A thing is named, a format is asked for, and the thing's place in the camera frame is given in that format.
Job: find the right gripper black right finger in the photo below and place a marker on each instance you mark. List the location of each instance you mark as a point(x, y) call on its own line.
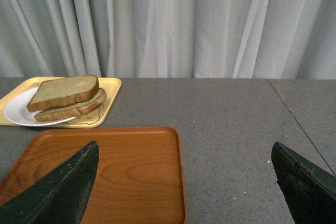
point(309, 190)

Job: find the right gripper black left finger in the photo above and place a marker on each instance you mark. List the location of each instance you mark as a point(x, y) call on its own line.
point(61, 196)

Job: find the white round plate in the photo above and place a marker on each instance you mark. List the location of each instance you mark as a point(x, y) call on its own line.
point(16, 112)

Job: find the bread slice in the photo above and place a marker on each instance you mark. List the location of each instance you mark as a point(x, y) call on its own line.
point(63, 92)
point(74, 110)

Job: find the brown wooden tray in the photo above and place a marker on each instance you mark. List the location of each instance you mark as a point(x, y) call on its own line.
point(139, 177)

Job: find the yellow bear tray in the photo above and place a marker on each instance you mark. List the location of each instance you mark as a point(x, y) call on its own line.
point(91, 120)

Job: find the grey curtain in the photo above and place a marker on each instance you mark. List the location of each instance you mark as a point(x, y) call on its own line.
point(273, 39)

